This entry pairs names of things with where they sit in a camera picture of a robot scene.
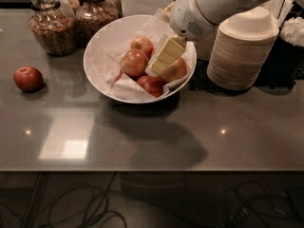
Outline stack paper bowls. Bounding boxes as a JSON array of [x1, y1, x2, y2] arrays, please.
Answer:
[[195, 30, 218, 61], [207, 7, 279, 91]]

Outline black cables under table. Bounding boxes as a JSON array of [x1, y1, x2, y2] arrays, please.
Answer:
[[0, 172, 128, 228]]

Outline left yellow-red apple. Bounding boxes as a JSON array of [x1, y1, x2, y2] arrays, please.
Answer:
[[120, 48, 149, 77]]

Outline white paper liner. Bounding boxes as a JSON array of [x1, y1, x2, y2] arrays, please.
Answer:
[[85, 8, 195, 102]]

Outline left glass granola jar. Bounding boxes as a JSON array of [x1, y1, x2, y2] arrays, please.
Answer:
[[28, 0, 77, 56]]

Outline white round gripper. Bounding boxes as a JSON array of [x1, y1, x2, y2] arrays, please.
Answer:
[[144, 0, 237, 78]]

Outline white bowl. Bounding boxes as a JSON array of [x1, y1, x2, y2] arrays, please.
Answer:
[[83, 14, 198, 105]]

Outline red apple on table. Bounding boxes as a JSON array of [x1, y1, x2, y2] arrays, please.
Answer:
[[13, 66, 44, 92]]

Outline glass granola jar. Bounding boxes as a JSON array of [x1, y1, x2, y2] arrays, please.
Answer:
[[76, 0, 119, 43], [28, 0, 77, 56]]

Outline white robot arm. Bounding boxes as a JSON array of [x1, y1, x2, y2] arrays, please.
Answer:
[[146, 0, 304, 76]]

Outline white utensils bundle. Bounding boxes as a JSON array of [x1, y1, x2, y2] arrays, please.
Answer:
[[262, 0, 304, 47]]

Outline right yellow apple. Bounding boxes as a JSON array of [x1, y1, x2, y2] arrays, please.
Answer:
[[160, 58, 187, 84]]

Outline middle glass granola jar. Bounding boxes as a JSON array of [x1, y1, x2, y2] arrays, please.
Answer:
[[76, 0, 119, 43]]

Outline top apple in bowl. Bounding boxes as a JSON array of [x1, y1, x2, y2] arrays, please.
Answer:
[[130, 36, 154, 58]]

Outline front red apple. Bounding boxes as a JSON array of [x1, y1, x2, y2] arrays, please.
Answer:
[[136, 75, 163, 97]]

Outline front stack paper bowls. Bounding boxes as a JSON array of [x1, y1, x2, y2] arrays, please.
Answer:
[[207, 7, 279, 91]]

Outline rear stack paper bowls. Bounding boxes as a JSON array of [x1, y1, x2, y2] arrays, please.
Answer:
[[195, 30, 218, 61]]

